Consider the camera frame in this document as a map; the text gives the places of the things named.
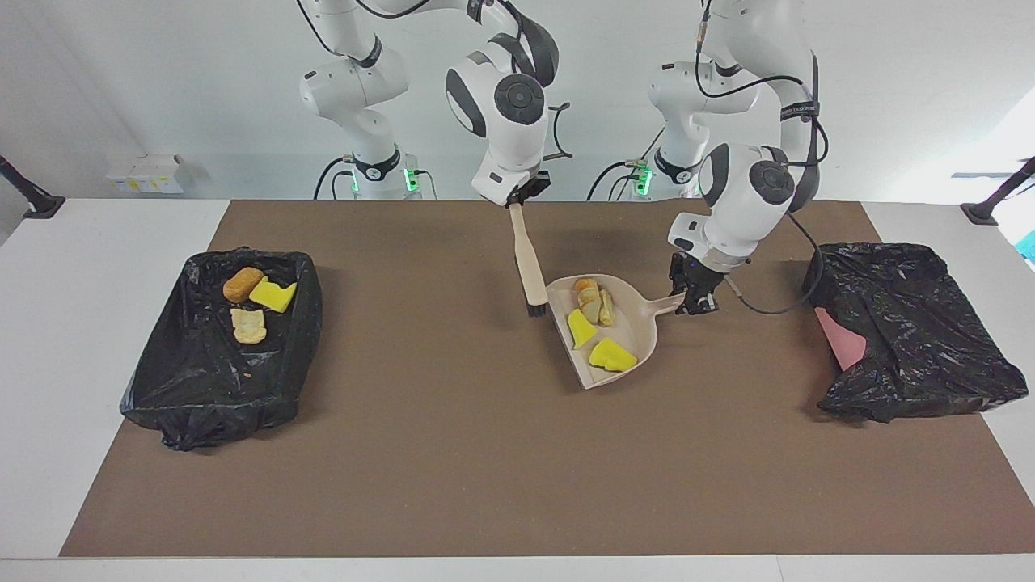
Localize beige plastic dustpan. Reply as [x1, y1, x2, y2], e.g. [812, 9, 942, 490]
[546, 273, 688, 391]

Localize beige hand brush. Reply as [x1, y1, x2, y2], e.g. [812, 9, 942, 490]
[509, 202, 550, 317]

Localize yellow sponge piece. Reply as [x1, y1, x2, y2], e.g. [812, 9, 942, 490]
[567, 308, 598, 351]
[588, 337, 639, 373]
[248, 277, 298, 314]

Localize tan foam chunk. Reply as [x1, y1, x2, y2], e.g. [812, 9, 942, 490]
[574, 277, 602, 324]

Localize brown foam nugget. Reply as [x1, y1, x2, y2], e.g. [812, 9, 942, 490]
[222, 267, 265, 304]

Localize pink bin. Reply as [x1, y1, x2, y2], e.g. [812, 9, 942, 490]
[814, 306, 868, 372]

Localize crumpled black trash bag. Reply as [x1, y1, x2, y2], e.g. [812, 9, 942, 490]
[802, 242, 1029, 424]

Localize black bag lined bin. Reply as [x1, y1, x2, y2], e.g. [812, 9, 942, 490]
[120, 248, 323, 452]

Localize brown table mat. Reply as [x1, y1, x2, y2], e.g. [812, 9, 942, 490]
[59, 200, 1035, 559]

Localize black stand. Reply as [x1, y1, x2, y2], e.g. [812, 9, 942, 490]
[961, 158, 1035, 226]
[0, 155, 65, 221]

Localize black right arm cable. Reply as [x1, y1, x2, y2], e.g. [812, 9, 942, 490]
[296, 0, 573, 161]

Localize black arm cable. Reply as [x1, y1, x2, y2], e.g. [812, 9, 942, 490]
[695, 0, 830, 316]
[296, 0, 573, 161]

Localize black base cable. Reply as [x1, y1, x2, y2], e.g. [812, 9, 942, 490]
[314, 156, 437, 200]
[588, 160, 648, 201]

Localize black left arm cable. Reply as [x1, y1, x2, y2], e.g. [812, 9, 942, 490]
[695, 0, 830, 316]

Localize white wall box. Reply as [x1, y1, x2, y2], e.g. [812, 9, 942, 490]
[106, 154, 193, 195]

